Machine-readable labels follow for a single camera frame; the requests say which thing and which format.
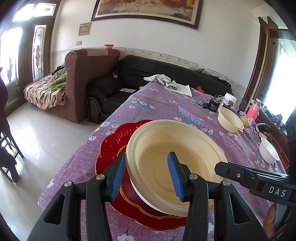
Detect white deep foam bowl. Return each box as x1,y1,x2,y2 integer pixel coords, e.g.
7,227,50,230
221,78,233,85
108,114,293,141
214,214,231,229
259,138,280,164

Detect small wall plaque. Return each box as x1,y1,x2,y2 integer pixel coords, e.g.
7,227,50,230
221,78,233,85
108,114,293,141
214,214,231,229
78,22,92,37

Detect black phone stand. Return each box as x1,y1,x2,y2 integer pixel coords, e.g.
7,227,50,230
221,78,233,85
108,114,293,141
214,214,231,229
237,99,247,113

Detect large red glass plate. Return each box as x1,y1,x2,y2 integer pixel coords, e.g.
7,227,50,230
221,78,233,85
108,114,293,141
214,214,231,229
94,120,187,231

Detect black battery box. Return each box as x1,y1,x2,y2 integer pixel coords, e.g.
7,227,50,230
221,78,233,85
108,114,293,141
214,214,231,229
207,95,223,112

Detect black sofa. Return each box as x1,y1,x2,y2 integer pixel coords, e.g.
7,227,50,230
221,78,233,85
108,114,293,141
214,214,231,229
86,55,233,124

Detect small red glass plate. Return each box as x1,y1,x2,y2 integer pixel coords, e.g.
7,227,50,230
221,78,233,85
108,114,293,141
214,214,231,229
120,169,181,219

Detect wooden glass door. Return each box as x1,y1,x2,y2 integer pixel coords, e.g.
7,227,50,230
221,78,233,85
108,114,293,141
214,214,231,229
1,0,61,115

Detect brown armchair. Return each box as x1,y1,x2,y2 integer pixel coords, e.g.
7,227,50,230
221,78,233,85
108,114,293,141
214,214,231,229
47,48,120,123

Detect white paper notebook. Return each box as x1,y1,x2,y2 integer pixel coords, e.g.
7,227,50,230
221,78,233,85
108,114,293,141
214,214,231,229
165,81,192,97

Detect white crumpled cloth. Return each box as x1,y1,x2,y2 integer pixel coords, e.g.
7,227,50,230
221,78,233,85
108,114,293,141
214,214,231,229
144,74,174,86

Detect pink knitted thermos bottle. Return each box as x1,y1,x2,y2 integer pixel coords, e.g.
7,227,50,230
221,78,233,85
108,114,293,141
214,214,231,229
246,99,261,122

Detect framed horse painting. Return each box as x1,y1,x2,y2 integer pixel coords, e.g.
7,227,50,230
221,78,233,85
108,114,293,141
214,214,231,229
91,0,203,29

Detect person right hand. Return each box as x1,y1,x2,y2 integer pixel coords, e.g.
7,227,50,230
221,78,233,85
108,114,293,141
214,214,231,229
263,204,276,239

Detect purple floral tablecloth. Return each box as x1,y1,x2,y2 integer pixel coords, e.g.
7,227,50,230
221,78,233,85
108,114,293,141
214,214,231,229
38,82,289,241

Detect white foam plate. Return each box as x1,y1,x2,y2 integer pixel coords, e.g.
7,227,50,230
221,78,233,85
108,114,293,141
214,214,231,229
130,178,185,217

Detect cream plastic bowl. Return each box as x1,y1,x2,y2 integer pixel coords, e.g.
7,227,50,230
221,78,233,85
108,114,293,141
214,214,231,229
125,120,227,217

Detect patterned bed blanket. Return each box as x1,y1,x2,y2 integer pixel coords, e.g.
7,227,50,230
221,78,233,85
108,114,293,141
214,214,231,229
23,68,67,110

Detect bread in plastic bag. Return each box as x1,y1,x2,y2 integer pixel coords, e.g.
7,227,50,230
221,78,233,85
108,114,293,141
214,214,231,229
239,115,254,127

